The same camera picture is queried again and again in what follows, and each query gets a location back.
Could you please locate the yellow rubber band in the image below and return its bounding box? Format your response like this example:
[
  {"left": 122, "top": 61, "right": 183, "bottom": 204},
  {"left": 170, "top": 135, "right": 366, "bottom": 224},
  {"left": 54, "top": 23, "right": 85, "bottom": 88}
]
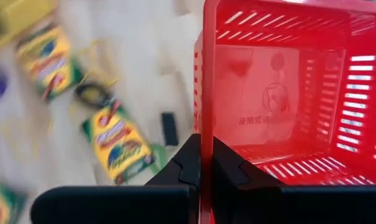
[{"left": 78, "top": 40, "right": 119, "bottom": 90}]

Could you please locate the yellow plastic basket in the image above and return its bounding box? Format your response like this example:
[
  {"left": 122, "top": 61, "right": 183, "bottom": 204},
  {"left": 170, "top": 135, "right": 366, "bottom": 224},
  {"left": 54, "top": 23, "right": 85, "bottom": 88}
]
[{"left": 0, "top": 0, "right": 58, "bottom": 51}]

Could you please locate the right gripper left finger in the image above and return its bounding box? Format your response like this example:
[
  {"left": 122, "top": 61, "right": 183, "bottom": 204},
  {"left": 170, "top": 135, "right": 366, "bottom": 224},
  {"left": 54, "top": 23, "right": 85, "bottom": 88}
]
[{"left": 30, "top": 133, "right": 202, "bottom": 224}]

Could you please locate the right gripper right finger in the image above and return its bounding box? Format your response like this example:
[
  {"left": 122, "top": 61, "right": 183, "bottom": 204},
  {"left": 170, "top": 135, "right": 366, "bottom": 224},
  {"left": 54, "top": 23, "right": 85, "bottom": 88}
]
[{"left": 212, "top": 136, "right": 376, "bottom": 224}]

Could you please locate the red plastic basket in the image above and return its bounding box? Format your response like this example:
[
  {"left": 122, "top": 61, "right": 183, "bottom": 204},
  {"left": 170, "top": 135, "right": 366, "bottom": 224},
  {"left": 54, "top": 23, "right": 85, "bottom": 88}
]
[{"left": 193, "top": 0, "right": 376, "bottom": 224}]

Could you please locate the black spiral coil keychain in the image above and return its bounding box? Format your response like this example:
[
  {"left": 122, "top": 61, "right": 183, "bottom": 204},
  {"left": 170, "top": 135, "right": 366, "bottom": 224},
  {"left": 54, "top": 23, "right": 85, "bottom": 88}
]
[{"left": 73, "top": 82, "right": 114, "bottom": 109}]

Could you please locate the yellow green crayon box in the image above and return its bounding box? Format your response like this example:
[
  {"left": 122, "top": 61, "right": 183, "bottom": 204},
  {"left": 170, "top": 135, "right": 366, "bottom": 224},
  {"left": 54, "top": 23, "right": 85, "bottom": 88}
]
[
  {"left": 0, "top": 181, "right": 27, "bottom": 224},
  {"left": 16, "top": 26, "right": 83, "bottom": 101},
  {"left": 80, "top": 105, "right": 168, "bottom": 185}
]

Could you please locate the small black rectangular object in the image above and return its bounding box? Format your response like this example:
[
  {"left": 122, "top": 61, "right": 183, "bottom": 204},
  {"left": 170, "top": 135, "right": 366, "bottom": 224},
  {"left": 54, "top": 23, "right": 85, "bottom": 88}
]
[{"left": 160, "top": 111, "right": 180, "bottom": 147}]

